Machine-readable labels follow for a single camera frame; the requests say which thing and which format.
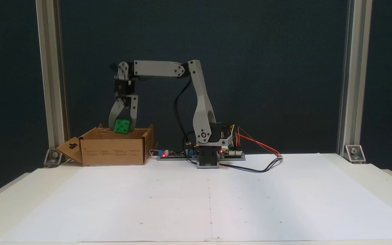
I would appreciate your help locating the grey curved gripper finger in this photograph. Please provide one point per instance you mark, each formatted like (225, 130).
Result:
(114, 114)

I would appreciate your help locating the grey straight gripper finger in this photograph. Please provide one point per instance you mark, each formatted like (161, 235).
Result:
(134, 112)

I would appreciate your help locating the green dice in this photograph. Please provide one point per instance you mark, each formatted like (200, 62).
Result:
(121, 126)

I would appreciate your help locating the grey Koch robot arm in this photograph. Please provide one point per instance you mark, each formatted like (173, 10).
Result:
(199, 102)

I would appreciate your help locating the brown cardboard box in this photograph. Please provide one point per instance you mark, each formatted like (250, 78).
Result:
(114, 151)

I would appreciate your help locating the blue power circuit board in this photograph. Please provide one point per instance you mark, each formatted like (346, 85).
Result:
(177, 154)

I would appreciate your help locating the aluminium frame post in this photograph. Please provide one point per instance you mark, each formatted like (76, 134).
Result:
(51, 68)
(354, 68)

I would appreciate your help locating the metal corner bracket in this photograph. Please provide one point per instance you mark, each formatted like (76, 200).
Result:
(355, 154)
(53, 158)

